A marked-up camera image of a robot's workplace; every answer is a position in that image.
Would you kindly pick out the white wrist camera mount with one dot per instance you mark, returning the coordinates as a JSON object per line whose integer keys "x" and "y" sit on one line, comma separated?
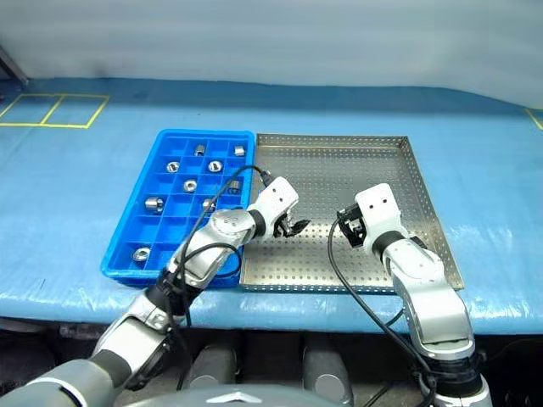
{"x": 278, "y": 197}
{"x": 379, "y": 207}

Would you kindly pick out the grey rounded shape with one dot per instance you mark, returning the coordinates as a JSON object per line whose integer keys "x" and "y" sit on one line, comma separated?
{"x": 212, "y": 364}
{"x": 326, "y": 373}

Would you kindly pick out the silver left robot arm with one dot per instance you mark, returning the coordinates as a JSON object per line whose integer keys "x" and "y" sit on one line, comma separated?
{"x": 229, "y": 226}

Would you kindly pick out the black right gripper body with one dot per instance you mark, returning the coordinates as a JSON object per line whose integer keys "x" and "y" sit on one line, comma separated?
{"x": 355, "y": 222}

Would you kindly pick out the perforated steel tray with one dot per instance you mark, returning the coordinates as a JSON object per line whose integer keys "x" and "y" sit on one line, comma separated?
{"x": 331, "y": 169}

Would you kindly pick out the dark metal post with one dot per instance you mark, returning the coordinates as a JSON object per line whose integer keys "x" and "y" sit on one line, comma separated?
{"x": 12, "y": 65}

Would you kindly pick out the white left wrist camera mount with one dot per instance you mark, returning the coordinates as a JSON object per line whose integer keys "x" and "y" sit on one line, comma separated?
{"x": 278, "y": 197}

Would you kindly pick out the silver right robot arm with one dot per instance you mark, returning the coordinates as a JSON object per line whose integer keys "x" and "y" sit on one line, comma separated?
{"x": 424, "y": 271}

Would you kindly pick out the blue compartment tray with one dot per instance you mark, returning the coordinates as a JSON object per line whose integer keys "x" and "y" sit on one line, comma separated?
{"x": 180, "y": 210}

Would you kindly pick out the grey robot torso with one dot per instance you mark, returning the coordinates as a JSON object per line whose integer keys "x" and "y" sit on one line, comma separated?
{"x": 237, "y": 399}

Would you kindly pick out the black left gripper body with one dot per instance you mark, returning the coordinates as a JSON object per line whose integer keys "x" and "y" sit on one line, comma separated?
{"x": 281, "y": 226}

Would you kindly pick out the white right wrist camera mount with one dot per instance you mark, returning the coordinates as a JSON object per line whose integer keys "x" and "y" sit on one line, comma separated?
{"x": 379, "y": 207}

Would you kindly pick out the small metal roller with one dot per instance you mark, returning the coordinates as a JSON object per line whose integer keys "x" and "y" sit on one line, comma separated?
{"x": 190, "y": 185}
{"x": 141, "y": 254}
{"x": 240, "y": 150}
{"x": 215, "y": 166}
{"x": 208, "y": 205}
{"x": 199, "y": 149}
{"x": 234, "y": 185}
{"x": 153, "y": 204}
{"x": 172, "y": 166}

